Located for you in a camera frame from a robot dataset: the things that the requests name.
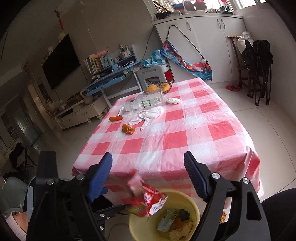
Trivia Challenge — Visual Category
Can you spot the black television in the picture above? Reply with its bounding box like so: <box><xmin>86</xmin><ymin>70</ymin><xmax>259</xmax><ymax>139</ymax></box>
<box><xmin>42</xmin><ymin>34</ymin><xmax>81</xmax><ymax>91</ymax></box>

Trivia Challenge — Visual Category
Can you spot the wooden chair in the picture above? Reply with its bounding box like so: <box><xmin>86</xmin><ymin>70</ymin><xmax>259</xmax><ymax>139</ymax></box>
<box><xmin>227</xmin><ymin>35</ymin><xmax>250</xmax><ymax>90</ymax></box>

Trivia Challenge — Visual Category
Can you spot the cream television cabinet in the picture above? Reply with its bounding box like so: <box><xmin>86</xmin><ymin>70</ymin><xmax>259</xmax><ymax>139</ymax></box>
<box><xmin>52</xmin><ymin>95</ymin><xmax>108</xmax><ymax>130</ymax></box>

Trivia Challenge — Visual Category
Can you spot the grey plastic stool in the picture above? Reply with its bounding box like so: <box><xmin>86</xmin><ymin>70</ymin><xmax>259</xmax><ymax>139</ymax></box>
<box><xmin>136</xmin><ymin>65</ymin><xmax>168</xmax><ymax>92</ymax></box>

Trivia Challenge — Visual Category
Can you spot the colourful kite bag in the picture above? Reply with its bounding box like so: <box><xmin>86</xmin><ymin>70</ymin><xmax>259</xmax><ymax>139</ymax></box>
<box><xmin>161</xmin><ymin>25</ymin><xmax>213</xmax><ymax>81</ymax></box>

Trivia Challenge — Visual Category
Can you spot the row of books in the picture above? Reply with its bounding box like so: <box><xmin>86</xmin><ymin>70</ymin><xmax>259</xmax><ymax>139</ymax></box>
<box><xmin>84</xmin><ymin>56</ymin><xmax>104</xmax><ymax>75</ymax></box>

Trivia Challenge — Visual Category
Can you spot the person's dark clothed leg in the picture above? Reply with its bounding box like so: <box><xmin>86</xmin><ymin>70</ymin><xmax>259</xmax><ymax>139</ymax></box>
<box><xmin>260</xmin><ymin>188</ymin><xmax>296</xmax><ymax>241</ymax></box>

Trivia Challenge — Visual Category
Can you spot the red snack bag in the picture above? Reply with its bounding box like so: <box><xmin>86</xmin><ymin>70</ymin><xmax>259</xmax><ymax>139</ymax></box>
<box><xmin>127</xmin><ymin>170</ymin><xmax>168</xmax><ymax>217</ymax></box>

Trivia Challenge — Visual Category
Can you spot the black folding chair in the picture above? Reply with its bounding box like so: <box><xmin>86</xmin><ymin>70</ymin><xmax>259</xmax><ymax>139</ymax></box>
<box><xmin>242</xmin><ymin>40</ymin><xmax>273</xmax><ymax>106</ymax></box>

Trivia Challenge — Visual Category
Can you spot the blue and green milk carton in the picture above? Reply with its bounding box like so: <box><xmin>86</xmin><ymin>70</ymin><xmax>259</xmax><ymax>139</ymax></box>
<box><xmin>157</xmin><ymin>209</ymin><xmax>176</xmax><ymax>232</ymax></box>

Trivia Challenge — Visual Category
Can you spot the dark woven fruit basket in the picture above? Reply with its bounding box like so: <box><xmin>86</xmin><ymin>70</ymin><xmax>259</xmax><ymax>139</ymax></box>
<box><xmin>144</xmin><ymin>82</ymin><xmax>172</xmax><ymax>94</ymax></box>

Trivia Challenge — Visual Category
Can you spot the pink kettlebell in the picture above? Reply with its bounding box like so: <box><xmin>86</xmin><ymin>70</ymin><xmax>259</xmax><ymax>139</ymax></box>
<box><xmin>80</xmin><ymin>89</ymin><xmax>94</xmax><ymax>105</ymax></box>

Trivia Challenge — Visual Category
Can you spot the clear plastic bottle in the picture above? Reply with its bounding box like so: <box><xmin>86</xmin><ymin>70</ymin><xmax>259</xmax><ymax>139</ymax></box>
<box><xmin>124</xmin><ymin>89</ymin><xmax>167</xmax><ymax>112</ymax></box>

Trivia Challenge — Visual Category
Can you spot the blue desk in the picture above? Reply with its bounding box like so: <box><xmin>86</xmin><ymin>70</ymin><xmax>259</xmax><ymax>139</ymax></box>
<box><xmin>81</xmin><ymin>44</ymin><xmax>142</xmax><ymax>109</ymax></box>

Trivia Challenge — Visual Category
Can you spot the black folding stand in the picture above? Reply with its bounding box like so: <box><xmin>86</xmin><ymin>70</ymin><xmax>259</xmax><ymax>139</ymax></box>
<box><xmin>9</xmin><ymin>142</ymin><xmax>37</xmax><ymax>175</ymax></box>

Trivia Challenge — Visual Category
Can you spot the blue plastic bag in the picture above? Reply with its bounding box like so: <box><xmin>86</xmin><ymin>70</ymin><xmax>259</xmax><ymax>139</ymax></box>
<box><xmin>141</xmin><ymin>49</ymin><xmax>168</xmax><ymax>68</ymax></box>

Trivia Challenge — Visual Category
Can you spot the red hanging ornament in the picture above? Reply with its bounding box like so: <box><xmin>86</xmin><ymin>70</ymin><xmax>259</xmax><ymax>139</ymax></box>
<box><xmin>54</xmin><ymin>7</ymin><xmax>65</xmax><ymax>30</ymax></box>

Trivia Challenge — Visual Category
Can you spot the white bag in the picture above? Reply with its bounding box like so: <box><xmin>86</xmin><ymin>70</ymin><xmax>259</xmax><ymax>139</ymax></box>
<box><xmin>237</xmin><ymin>31</ymin><xmax>252</xmax><ymax>47</ymax></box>

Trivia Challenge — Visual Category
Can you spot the person's left forearm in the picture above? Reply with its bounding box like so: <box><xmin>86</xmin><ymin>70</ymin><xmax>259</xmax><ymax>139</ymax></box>
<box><xmin>6</xmin><ymin>210</ymin><xmax>28</xmax><ymax>241</ymax></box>

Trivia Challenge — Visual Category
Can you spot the white cabinet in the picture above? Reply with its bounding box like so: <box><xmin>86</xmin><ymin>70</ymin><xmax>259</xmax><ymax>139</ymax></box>
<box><xmin>153</xmin><ymin>13</ymin><xmax>247</xmax><ymax>84</ymax></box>

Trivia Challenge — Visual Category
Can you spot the red white checkered tablecloth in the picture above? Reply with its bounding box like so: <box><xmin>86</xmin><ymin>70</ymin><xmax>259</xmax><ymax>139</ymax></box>
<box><xmin>71</xmin><ymin>77</ymin><xmax>260</xmax><ymax>207</ymax></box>

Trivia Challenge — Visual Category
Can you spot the grey chair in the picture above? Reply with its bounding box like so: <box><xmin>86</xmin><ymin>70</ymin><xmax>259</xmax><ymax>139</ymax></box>
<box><xmin>0</xmin><ymin>176</ymin><xmax>28</xmax><ymax>216</ymax></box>

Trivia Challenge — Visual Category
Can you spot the white cloth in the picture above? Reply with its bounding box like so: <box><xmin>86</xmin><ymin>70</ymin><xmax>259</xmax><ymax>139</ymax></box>
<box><xmin>129</xmin><ymin>107</ymin><xmax>164</xmax><ymax>131</ymax></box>

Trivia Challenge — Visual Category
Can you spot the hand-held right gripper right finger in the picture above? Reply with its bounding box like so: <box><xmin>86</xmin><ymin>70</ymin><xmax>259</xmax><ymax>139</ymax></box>
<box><xmin>184</xmin><ymin>151</ymin><xmax>262</xmax><ymax>241</ymax></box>

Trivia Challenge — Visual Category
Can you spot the white pen cup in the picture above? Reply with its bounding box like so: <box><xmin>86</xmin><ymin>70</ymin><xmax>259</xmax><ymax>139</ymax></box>
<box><xmin>120</xmin><ymin>44</ymin><xmax>134</xmax><ymax>59</ymax></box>

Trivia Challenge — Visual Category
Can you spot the yellow plastic bucket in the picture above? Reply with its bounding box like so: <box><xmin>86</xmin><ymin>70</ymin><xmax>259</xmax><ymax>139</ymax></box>
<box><xmin>128</xmin><ymin>189</ymin><xmax>200</xmax><ymax>241</ymax></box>

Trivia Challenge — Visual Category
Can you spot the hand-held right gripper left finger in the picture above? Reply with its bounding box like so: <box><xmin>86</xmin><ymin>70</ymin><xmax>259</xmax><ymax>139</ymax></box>
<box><xmin>26</xmin><ymin>152</ymin><xmax>114</xmax><ymax>241</ymax></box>

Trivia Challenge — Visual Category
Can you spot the white paper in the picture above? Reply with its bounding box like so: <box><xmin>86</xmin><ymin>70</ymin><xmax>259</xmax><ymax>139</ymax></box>
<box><xmin>169</xmin><ymin>220</ymin><xmax>194</xmax><ymax>240</ymax></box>

